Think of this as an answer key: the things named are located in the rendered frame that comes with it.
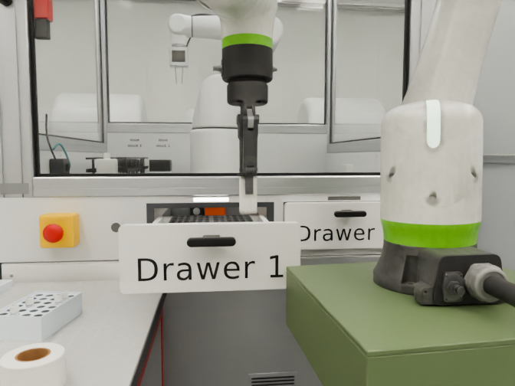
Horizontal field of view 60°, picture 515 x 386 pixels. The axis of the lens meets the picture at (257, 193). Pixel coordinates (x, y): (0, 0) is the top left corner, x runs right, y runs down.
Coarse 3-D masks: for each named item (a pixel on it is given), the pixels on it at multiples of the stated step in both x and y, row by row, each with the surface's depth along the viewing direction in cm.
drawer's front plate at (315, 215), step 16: (288, 208) 103; (304, 208) 103; (320, 208) 104; (336, 208) 104; (352, 208) 105; (368, 208) 105; (304, 224) 104; (320, 224) 104; (336, 224) 105; (352, 224) 105; (368, 224) 105; (320, 240) 104; (336, 240) 105; (352, 240) 105; (368, 240) 106
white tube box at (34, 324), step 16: (48, 304) 73; (64, 304) 73; (80, 304) 78; (0, 320) 67; (16, 320) 67; (32, 320) 66; (48, 320) 68; (64, 320) 73; (0, 336) 67; (16, 336) 67; (32, 336) 66; (48, 336) 68
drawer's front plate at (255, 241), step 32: (128, 224) 70; (160, 224) 70; (192, 224) 71; (224, 224) 71; (256, 224) 72; (288, 224) 72; (128, 256) 70; (160, 256) 71; (192, 256) 71; (224, 256) 72; (256, 256) 72; (288, 256) 73; (128, 288) 71; (160, 288) 71; (192, 288) 72; (224, 288) 72; (256, 288) 73
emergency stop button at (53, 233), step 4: (52, 224) 93; (56, 224) 93; (44, 228) 93; (48, 228) 93; (52, 228) 93; (56, 228) 93; (60, 228) 93; (44, 232) 93; (48, 232) 93; (52, 232) 93; (56, 232) 93; (60, 232) 93; (44, 236) 93; (48, 236) 93; (52, 236) 93; (56, 236) 93; (60, 236) 93; (48, 240) 93; (52, 240) 93; (56, 240) 93
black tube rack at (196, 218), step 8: (176, 216) 102; (184, 216) 102; (192, 216) 102; (200, 216) 102; (208, 216) 101; (216, 216) 101; (224, 216) 101; (232, 216) 101; (240, 216) 102; (248, 216) 102
